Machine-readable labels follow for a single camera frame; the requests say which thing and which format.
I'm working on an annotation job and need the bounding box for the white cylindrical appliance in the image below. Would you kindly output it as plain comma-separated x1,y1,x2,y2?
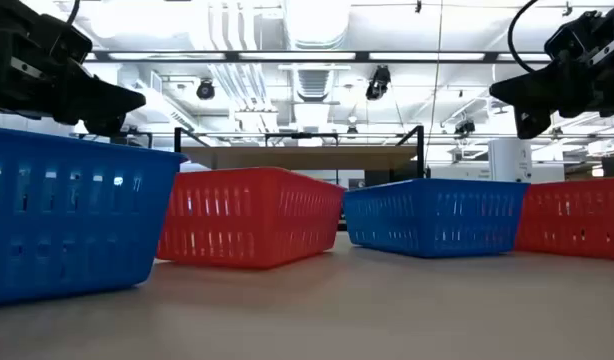
488,138,534,184

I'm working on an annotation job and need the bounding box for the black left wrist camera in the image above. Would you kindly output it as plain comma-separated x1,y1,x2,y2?
50,20,94,65

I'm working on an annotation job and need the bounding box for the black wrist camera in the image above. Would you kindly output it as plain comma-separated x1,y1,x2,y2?
544,22,589,62
50,20,94,65

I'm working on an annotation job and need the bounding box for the blue plastic slotted basket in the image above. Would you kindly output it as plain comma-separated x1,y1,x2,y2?
0,125,188,307
342,178,531,259

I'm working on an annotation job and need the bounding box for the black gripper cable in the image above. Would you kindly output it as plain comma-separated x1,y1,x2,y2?
65,0,83,26
506,0,541,75

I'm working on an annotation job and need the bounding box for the white ceiling air duct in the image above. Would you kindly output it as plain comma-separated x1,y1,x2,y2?
281,0,353,51

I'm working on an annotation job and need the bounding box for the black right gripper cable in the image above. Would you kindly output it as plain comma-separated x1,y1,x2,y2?
506,0,541,75

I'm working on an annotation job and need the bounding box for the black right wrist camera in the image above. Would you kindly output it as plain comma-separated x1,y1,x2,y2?
544,22,589,62

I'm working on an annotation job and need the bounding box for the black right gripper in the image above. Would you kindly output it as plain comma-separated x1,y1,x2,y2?
489,0,614,140

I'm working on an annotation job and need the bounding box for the wooden shelf with black frame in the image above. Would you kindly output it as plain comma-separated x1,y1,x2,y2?
173,124,427,180

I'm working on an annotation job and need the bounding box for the red plastic slotted basket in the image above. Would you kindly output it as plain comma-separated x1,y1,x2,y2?
514,175,614,261
156,166,347,270

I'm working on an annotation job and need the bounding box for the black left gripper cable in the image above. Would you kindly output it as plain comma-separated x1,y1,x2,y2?
65,0,83,26

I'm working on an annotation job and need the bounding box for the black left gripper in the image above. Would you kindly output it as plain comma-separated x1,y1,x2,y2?
0,0,147,137

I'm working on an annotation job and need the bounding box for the black overhead frame bar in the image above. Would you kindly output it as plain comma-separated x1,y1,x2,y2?
84,48,553,64

